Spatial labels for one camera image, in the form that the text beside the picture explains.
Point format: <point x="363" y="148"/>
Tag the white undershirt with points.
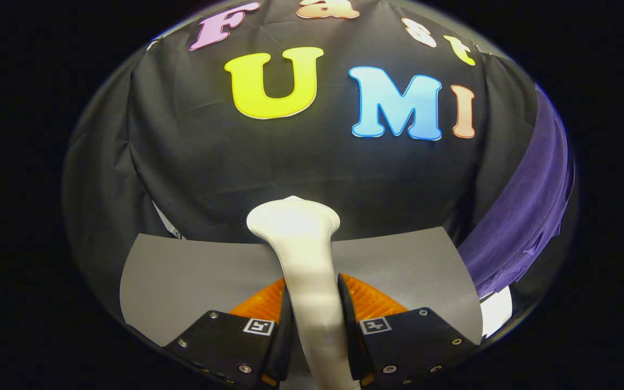
<point x="495" y="311"/>

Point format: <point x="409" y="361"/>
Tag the grey cabinet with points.
<point x="182" y="281"/>

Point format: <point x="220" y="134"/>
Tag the black quilted side curtain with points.
<point x="101" y="206"/>
<point x="509" y="151"/>

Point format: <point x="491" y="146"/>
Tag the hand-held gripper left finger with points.
<point x="285" y="336"/>

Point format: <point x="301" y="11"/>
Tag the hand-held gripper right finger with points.
<point x="347" y="336"/>

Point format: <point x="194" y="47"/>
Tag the black backdrop cloth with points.
<point x="290" y="162"/>

